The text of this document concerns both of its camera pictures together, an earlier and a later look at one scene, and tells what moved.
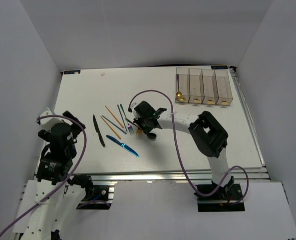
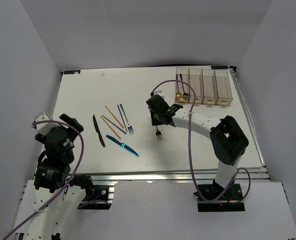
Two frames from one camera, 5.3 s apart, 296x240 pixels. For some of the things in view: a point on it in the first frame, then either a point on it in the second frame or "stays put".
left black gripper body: x=44 y=133 stays put
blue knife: x=123 y=145 stays put
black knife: x=98 y=130 stays put
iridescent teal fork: x=129 y=127 stays put
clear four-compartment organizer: x=204 y=86 stays put
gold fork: x=138 y=132 to x=158 y=134
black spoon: x=150 y=135 to x=184 y=93
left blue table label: x=72 y=72 stays put
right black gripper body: x=142 y=123 to x=155 y=117
